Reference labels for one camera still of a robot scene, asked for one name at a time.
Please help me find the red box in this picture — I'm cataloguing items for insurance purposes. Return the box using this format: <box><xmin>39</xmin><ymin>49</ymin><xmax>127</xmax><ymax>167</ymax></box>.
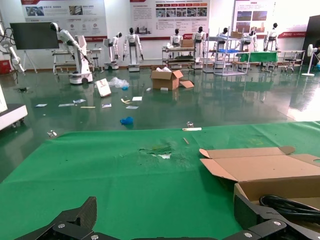
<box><xmin>0</xmin><ymin>60</ymin><xmax>12</xmax><ymax>75</ymax></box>

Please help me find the bending white humanoid robot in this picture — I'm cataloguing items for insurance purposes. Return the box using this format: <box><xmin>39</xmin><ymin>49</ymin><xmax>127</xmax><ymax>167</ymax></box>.
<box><xmin>49</xmin><ymin>22</ymin><xmax>94</xmax><ymax>85</ymax></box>

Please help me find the white work table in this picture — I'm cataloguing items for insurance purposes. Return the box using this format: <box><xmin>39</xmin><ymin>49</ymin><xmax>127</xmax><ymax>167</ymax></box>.
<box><xmin>274</xmin><ymin>49</ymin><xmax>307</xmax><ymax>68</ymax></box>

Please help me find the blue glove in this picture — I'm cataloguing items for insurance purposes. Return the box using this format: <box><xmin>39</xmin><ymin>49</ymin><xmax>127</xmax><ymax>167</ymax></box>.
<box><xmin>119</xmin><ymin>116</ymin><xmax>135</xmax><ymax>126</ymax></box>

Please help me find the white carton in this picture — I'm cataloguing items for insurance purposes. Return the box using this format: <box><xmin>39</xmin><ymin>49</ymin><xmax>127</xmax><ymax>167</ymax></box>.
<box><xmin>94</xmin><ymin>77</ymin><xmax>112</xmax><ymax>98</ymax></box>

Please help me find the black panel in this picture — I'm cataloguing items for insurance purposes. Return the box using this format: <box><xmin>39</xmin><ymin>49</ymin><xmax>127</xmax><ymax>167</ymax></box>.
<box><xmin>302</xmin><ymin>14</ymin><xmax>320</xmax><ymax>60</ymax></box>

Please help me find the clear plastic bag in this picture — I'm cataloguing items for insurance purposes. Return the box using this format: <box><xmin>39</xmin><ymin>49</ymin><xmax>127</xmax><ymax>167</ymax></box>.
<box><xmin>107</xmin><ymin>76</ymin><xmax>131</xmax><ymax>89</ymax></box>

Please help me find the white wheeled cart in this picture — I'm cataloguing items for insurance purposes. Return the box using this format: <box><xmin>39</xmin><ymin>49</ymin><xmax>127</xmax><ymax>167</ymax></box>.
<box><xmin>0</xmin><ymin>83</ymin><xmax>29</xmax><ymax>132</ymax></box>

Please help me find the green table cloth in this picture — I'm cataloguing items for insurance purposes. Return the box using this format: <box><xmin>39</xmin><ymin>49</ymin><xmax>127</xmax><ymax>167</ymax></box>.
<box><xmin>0</xmin><ymin>121</ymin><xmax>320</xmax><ymax>240</ymax></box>

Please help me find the brown cardboard box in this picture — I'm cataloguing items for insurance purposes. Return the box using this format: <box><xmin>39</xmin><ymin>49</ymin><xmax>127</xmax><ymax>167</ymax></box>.
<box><xmin>199</xmin><ymin>146</ymin><xmax>320</xmax><ymax>235</ymax></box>

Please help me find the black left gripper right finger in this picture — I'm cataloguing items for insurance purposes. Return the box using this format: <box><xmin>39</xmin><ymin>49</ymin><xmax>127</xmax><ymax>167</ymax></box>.
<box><xmin>222</xmin><ymin>193</ymin><xmax>320</xmax><ymax>240</ymax></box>

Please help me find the wall poster with photo row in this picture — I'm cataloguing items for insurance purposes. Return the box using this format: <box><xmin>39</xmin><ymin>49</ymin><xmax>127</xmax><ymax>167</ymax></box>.
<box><xmin>129</xmin><ymin>0</ymin><xmax>211</xmax><ymax>41</ymax></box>

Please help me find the metal trolley cart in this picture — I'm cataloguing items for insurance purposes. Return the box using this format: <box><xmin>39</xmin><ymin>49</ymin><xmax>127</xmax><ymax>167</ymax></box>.
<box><xmin>161</xmin><ymin>45</ymin><xmax>197</xmax><ymax>70</ymax></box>

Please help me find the wall poster with red header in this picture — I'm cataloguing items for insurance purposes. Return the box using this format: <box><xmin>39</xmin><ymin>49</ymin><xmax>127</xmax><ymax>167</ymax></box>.
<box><xmin>20</xmin><ymin>0</ymin><xmax>109</xmax><ymax>42</ymax></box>

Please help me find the black screen on stand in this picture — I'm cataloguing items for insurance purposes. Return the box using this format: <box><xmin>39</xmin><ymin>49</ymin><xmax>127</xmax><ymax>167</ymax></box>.
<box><xmin>9</xmin><ymin>21</ymin><xmax>60</xmax><ymax>74</ymax></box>

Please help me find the green covered table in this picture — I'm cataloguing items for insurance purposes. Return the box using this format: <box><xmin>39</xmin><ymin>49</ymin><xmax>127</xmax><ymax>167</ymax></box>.
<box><xmin>235</xmin><ymin>50</ymin><xmax>279</xmax><ymax>64</ymax></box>

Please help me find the metal shelf rack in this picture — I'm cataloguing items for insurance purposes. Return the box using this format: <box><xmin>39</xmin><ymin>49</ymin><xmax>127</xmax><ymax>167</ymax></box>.
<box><xmin>202</xmin><ymin>31</ymin><xmax>251</xmax><ymax>77</ymax></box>

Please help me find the blue plastic tray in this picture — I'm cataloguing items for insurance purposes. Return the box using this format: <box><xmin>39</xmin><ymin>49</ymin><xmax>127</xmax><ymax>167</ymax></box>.
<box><xmin>215</xmin><ymin>48</ymin><xmax>241</xmax><ymax>54</ymax></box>

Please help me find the black stool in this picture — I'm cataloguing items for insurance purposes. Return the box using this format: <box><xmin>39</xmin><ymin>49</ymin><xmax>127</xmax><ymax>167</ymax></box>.
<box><xmin>283</xmin><ymin>58</ymin><xmax>296</xmax><ymax>74</ymax></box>

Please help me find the black power cable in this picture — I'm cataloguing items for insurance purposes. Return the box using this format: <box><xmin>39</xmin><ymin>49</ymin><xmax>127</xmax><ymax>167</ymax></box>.
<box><xmin>258</xmin><ymin>194</ymin><xmax>320</xmax><ymax>225</ymax></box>

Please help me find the large open cardboard box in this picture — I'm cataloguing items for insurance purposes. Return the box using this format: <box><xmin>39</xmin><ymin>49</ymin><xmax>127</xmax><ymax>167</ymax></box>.
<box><xmin>150</xmin><ymin>66</ymin><xmax>184</xmax><ymax>91</ymax></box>

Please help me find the white standing fan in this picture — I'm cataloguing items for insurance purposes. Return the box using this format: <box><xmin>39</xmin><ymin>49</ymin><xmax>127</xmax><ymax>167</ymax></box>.
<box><xmin>300</xmin><ymin>43</ymin><xmax>317</xmax><ymax>77</ymax></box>

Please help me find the wall poster with building photos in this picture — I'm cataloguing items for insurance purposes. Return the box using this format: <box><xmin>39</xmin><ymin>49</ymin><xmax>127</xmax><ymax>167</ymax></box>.
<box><xmin>233</xmin><ymin>0</ymin><xmax>309</xmax><ymax>39</ymax></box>

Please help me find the metal frame table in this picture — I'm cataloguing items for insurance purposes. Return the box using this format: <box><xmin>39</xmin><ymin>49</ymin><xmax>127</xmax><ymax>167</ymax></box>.
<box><xmin>51</xmin><ymin>46</ymin><xmax>103</xmax><ymax>75</ymax></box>

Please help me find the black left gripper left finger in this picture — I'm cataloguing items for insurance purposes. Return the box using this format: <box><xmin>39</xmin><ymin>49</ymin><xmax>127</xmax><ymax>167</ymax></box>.
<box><xmin>14</xmin><ymin>196</ymin><xmax>118</xmax><ymax>240</ymax></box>

